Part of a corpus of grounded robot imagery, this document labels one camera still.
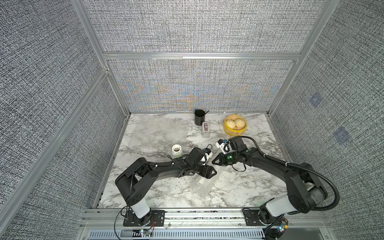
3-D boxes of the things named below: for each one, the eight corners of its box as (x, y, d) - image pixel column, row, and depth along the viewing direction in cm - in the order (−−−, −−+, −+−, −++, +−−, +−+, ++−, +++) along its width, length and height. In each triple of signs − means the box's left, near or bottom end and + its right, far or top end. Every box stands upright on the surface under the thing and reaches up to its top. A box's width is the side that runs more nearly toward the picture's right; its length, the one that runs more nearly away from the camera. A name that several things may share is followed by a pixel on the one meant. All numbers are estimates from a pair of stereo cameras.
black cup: (192, 123, 113) (192, 116, 107) (197, 114, 119) (197, 107, 113) (201, 126, 111) (202, 119, 105) (206, 117, 117) (207, 110, 111)
